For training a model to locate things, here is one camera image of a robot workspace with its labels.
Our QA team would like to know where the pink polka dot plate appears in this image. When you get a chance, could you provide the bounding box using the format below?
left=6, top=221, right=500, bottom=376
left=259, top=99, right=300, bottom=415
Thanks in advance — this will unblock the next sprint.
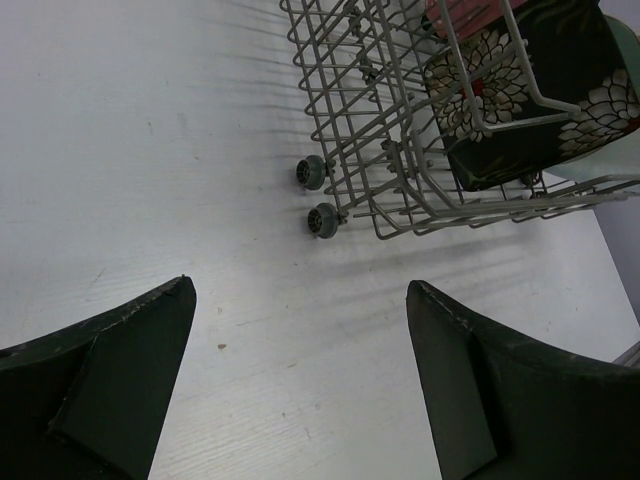
left=425, top=0, right=503, bottom=40

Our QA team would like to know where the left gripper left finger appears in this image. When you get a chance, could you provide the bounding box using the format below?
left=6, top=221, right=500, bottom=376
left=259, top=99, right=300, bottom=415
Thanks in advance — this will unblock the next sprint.
left=1, top=276, right=196, bottom=479

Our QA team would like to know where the grey wire dish rack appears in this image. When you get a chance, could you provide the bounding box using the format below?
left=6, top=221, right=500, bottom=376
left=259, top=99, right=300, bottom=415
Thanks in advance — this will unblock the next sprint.
left=280, top=1, right=639, bottom=240

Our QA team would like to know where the mint green flower plate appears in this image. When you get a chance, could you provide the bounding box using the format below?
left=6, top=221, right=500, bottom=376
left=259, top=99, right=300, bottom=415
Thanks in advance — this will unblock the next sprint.
left=546, top=16, right=639, bottom=183

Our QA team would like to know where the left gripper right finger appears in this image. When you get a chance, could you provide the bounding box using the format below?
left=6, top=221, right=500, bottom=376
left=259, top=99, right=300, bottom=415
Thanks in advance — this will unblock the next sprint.
left=406, top=281, right=639, bottom=479

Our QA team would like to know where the dark square floral plate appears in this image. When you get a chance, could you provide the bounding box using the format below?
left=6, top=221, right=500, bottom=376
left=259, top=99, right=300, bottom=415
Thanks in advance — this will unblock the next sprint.
left=425, top=1, right=623, bottom=191

